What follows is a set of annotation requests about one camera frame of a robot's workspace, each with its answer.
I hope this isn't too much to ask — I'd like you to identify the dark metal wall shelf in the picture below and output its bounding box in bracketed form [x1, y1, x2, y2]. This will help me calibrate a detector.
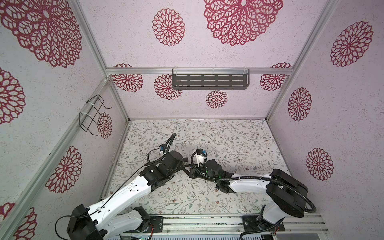
[171, 69, 250, 90]

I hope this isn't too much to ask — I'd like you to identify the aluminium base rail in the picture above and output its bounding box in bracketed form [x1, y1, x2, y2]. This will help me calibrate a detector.
[150, 214, 329, 237]

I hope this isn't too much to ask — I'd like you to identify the black wire wall rack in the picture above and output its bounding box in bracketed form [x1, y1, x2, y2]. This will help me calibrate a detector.
[78, 95, 113, 139]

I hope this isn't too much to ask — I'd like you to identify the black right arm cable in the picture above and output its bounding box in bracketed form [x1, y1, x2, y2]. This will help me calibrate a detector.
[190, 151, 317, 214]

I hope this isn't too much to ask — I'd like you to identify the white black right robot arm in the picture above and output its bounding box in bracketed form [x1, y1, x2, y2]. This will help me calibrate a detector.
[184, 160, 314, 224]

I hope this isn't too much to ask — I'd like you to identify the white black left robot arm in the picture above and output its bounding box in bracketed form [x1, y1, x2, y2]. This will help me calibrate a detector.
[67, 151, 187, 240]

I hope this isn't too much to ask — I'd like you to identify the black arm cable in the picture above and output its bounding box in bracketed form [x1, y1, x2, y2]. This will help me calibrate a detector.
[54, 133, 177, 240]
[190, 151, 317, 214]

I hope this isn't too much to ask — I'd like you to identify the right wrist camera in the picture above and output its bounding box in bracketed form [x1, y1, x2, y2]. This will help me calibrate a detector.
[196, 149, 208, 167]

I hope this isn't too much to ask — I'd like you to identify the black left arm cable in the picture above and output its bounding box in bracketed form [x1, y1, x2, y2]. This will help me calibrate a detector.
[54, 133, 177, 240]

